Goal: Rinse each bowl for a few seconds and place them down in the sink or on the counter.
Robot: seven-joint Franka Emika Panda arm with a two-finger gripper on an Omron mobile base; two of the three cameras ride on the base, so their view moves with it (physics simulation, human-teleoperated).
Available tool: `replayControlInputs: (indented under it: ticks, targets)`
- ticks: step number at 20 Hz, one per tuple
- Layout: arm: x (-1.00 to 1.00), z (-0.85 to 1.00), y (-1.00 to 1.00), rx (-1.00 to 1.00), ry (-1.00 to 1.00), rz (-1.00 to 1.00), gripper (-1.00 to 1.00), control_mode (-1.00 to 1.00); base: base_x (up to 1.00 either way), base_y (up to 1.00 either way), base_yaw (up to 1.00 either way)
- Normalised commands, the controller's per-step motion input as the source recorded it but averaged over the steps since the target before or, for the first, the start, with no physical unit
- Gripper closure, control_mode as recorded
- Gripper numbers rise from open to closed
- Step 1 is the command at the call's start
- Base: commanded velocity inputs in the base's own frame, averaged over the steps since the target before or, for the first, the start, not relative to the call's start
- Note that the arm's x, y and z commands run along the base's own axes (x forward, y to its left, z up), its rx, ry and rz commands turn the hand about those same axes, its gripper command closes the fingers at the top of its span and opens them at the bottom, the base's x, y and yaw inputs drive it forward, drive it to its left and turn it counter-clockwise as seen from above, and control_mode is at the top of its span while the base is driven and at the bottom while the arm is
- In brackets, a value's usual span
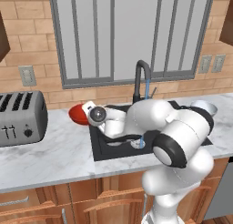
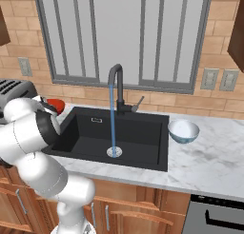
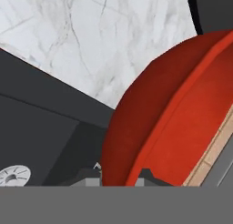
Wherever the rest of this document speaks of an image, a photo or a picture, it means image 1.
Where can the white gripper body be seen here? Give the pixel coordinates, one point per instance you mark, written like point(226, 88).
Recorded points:
point(84, 107)

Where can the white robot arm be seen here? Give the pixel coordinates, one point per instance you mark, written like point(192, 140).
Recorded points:
point(182, 133)

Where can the red bowl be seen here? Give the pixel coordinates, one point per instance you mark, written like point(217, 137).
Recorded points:
point(76, 114)

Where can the black sink basin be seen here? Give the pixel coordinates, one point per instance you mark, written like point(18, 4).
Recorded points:
point(100, 145)

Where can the black faucet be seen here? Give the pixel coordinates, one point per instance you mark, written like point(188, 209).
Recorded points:
point(139, 79)

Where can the silver toaster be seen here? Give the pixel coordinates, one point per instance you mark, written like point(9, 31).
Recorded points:
point(21, 120)

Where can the blue water stream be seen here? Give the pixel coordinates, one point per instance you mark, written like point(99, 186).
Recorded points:
point(147, 88)

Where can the grey framed window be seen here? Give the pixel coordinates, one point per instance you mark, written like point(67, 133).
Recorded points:
point(130, 36)

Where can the wooden cabinet door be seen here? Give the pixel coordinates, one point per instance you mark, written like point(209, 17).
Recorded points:
point(115, 188)
point(209, 188)

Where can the wooden drawer front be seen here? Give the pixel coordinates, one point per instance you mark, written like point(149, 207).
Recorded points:
point(18, 192)

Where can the grey dishwasher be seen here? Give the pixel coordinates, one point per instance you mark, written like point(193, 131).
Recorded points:
point(221, 194)

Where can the grey wall outlet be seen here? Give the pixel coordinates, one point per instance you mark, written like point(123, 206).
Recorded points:
point(27, 76)
point(218, 63)
point(205, 64)

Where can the dark brown wall cupboard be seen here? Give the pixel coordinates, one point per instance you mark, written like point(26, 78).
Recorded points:
point(3, 39)
point(227, 18)

